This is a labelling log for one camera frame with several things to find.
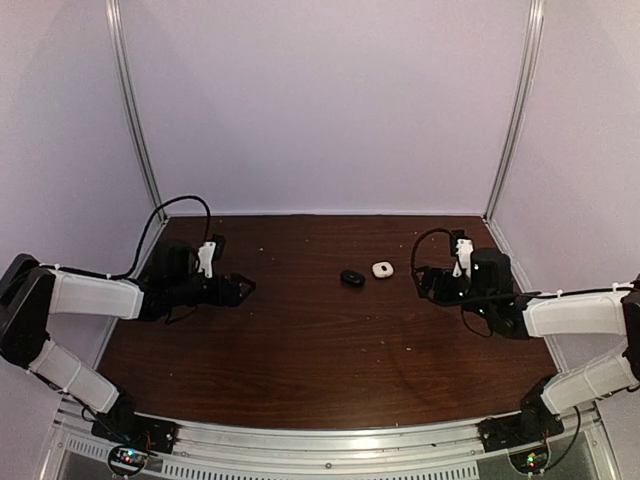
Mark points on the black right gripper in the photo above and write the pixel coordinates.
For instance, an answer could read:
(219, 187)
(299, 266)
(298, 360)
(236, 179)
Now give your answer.
(442, 295)

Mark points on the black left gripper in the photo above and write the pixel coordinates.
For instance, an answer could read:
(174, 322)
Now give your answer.
(232, 298)

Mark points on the white earbud charging case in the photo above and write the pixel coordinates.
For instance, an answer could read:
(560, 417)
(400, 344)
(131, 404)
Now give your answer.
(382, 270)

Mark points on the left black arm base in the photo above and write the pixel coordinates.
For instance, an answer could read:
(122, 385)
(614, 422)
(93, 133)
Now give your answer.
(122, 424)

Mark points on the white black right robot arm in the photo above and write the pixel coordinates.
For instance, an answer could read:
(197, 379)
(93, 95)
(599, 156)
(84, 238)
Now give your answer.
(481, 282)

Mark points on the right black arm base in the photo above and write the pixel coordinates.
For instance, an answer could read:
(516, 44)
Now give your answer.
(533, 423)

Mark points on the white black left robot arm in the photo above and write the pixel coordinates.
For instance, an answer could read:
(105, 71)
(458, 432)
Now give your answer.
(177, 275)

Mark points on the right circuit board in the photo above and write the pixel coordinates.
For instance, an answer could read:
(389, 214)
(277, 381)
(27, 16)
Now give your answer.
(530, 461)

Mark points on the circuit board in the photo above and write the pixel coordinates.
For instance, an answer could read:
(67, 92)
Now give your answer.
(530, 461)
(126, 461)

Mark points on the left circuit board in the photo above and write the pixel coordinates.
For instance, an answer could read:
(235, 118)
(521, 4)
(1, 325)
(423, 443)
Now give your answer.
(126, 461)

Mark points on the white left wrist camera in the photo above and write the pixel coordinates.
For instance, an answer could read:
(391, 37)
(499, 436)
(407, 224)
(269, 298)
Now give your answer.
(208, 253)

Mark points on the aluminium front rail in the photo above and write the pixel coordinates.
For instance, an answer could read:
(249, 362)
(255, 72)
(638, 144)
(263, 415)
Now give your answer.
(450, 450)

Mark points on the right aluminium frame post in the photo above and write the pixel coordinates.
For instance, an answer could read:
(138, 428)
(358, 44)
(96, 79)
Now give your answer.
(529, 60)

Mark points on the aluminium frame post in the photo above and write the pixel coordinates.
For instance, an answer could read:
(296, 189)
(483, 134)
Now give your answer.
(132, 115)
(529, 60)

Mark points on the left aluminium frame post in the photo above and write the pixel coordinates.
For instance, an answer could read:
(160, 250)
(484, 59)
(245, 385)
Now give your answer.
(132, 115)

